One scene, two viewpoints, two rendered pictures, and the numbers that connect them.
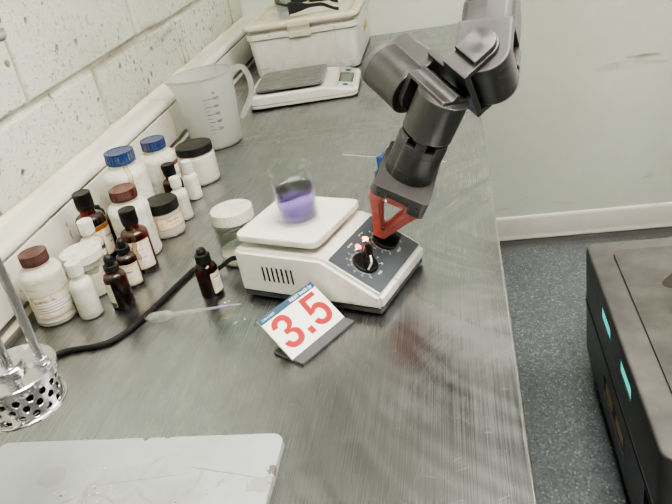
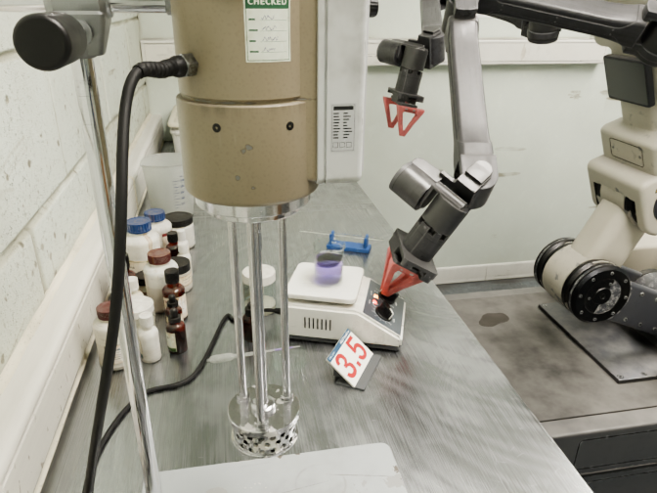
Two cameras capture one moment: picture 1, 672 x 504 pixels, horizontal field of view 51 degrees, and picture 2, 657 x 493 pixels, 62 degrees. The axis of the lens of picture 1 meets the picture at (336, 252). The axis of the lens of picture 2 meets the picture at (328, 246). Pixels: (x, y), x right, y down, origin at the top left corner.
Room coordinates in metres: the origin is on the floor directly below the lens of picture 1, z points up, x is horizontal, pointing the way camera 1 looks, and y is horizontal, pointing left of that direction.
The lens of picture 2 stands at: (0.05, 0.37, 1.27)
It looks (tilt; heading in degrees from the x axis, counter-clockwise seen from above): 24 degrees down; 336
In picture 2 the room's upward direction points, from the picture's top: 1 degrees clockwise
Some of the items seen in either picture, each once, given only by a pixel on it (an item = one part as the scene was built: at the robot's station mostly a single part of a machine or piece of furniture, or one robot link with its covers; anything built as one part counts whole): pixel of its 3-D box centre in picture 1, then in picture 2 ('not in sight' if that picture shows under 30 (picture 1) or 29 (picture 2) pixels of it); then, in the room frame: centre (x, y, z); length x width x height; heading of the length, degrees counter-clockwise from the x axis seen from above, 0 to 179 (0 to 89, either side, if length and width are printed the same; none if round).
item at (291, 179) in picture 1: (295, 192); (329, 262); (0.80, 0.04, 0.87); 0.06 x 0.05 x 0.08; 23
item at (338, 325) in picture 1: (306, 321); (355, 358); (0.67, 0.05, 0.77); 0.09 x 0.06 x 0.04; 135
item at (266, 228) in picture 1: (298, 219); (326, 282); (0.81, 0.04, 0.83); 0.12 x 0.12 x 0.01; 56
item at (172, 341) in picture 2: (115, 280); (175, 329); (0.83, 0.29, 0.79); 0.03 x 0.03 x 0.08
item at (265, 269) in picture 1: (322, 251); (339, 305); (0.80, 0.02, 0.79); 0.22 x 0.13 x 0.08; 56
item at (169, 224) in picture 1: (164, 215); (177, 275); (1.04, 0.26, 0.78); 0.05 x 0.05 x 0.06
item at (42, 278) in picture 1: (45, 284); (113, 334); (0.84, 0.38, 0.80); 0.06 x 0.06 x 0.10
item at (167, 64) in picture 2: not in sight; (157, 69); (0.41, 0.32, 1.23); 0.03 x 0.01 x 0.01; 134
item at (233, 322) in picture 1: (233, 319); (289, 358); (0.73, 0.14, 0.76); 0.06 x 0.06 x 0.02
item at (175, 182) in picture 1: (179, 197); (184, 260); (1.09, 0.23, 0.79); 0.03 x 0.03 x 0.07
